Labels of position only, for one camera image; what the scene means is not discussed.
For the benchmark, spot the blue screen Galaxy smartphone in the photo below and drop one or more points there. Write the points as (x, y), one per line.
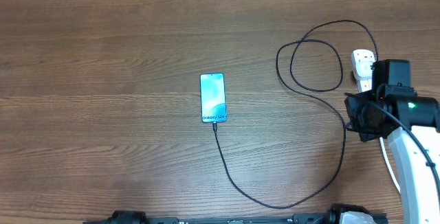
(213, 98)

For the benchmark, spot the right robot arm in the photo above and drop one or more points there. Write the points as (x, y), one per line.
(410, 124)

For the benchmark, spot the white power strip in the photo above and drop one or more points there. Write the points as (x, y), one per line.
(362, 55)

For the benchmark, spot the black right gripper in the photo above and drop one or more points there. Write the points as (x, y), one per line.
(352, 105)

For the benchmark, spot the white charger plug adapter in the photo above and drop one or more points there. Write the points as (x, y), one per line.
(363, 70)

